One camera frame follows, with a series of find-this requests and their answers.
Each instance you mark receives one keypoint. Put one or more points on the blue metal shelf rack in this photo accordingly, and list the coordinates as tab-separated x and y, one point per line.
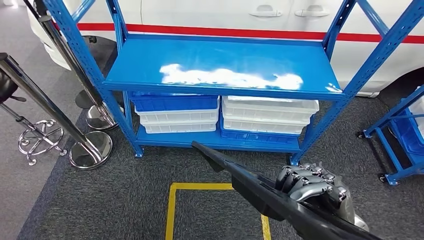
215	59

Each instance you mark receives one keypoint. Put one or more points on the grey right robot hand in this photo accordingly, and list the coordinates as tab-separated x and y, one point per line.
314	188

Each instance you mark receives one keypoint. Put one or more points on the blue wheeled cart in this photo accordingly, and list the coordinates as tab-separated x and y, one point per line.
386	145

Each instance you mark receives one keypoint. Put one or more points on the black stanchion base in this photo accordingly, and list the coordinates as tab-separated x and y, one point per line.
82	99

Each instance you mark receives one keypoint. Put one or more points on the white car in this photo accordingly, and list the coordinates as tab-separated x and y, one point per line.
198	13

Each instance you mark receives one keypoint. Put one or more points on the black plastic plate part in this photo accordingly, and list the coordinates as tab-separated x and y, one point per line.
265	198

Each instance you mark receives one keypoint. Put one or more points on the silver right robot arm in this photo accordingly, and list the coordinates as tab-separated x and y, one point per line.
361	224

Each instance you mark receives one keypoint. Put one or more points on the chrome stanchion post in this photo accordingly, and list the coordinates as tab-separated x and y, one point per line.
89	155

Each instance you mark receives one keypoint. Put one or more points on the chrome bar stool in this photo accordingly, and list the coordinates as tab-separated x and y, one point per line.
6	87

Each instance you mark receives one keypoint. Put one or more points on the red barrier belt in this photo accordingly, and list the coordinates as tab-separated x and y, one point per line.
232	32

